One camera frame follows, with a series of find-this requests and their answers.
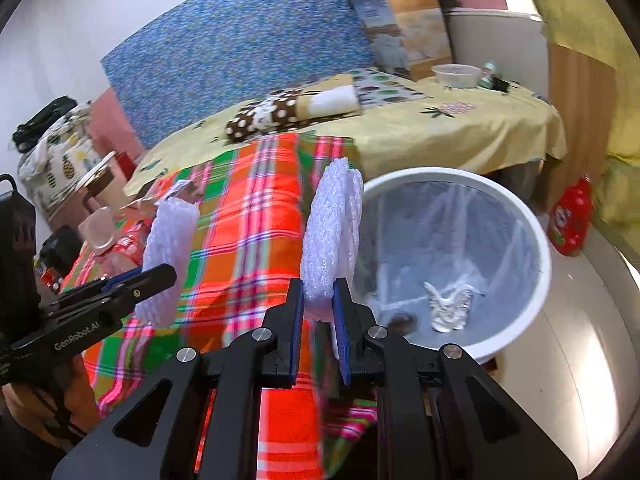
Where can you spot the black bag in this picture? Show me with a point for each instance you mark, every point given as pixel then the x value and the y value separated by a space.
pixel 45 120

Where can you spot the pineapple print bag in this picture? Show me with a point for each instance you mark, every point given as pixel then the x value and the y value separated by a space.
pixel 55 170

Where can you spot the pink red plastic packet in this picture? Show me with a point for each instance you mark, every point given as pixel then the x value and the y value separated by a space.
pixel 130 245

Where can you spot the wooden board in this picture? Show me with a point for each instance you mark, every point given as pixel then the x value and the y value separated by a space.
pixel 580 110

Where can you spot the white cabinet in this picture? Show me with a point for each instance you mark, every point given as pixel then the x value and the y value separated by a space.
pixel 495 45

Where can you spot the red detergent bottle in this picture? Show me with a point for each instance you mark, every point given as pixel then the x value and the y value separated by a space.
pixel 570 220

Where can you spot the white foam fruit net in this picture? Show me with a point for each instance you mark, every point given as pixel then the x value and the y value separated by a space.
pixel 330 230
pixel 165 245

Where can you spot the small black object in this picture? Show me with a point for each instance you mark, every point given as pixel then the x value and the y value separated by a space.
pixel 501 86

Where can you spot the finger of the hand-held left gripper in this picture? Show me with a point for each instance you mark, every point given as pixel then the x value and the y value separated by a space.
pixel 122 278
pixel 150 280

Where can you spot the white crumpled paper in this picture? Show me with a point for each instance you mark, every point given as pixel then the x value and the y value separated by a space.
pixel 450 307

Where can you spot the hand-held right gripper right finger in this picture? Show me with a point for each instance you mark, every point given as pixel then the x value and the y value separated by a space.
pixel 343 332

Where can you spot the small bottle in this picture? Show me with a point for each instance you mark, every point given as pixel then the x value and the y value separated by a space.
pixel 488 74

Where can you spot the white round bin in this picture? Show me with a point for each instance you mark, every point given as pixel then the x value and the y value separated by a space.
pixel 541 280

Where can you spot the yellow green curtain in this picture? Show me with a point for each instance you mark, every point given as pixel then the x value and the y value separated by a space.
pixel 590 20

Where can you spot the person's left hand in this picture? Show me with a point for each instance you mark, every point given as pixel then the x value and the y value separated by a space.
pixel 45 400

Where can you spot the quilt package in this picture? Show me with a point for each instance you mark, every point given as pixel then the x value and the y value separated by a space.
pixel 405 30

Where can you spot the black box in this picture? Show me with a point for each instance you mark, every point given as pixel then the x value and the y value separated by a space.
pixel 57 250

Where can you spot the plaid tablecloth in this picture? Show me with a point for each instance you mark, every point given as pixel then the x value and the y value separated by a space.
pixel 250 220

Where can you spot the brown polka dot pillow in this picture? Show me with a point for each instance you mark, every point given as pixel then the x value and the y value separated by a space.
pixel 280 112

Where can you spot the yellow bedsheet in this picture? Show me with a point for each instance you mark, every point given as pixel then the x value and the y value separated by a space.
pixel 450 130

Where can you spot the dark scrap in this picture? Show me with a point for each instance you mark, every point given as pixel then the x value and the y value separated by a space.
pixel 400 324

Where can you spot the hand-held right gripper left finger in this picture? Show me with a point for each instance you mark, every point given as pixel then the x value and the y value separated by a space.
pixel 296 332

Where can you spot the blue patterned headboard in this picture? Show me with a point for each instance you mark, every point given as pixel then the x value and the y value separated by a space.
pixel 250 50

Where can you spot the clear plastic cup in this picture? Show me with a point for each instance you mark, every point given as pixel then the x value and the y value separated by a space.
pixel 100 230

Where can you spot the grey pineapple print cloth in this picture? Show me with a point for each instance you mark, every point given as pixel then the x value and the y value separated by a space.
pixel 390 90

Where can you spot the clear plastic bin liner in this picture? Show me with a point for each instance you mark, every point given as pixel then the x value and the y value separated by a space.
pixel 425 240

